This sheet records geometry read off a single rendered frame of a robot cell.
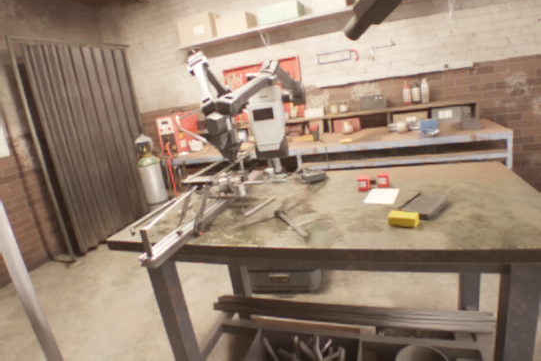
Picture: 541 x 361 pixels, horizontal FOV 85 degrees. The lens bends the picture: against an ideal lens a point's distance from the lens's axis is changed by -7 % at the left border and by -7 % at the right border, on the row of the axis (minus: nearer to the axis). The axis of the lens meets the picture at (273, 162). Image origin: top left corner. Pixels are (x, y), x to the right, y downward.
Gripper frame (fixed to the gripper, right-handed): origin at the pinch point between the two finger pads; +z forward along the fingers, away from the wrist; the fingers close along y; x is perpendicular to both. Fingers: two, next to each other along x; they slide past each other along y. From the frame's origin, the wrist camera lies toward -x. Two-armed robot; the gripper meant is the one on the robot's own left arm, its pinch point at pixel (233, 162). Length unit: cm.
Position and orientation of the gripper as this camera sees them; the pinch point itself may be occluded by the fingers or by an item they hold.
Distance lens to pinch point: 136.5
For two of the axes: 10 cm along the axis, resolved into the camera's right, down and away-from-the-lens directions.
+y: 9.4, -0.8, -3.2
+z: 1.6, 9.6, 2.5
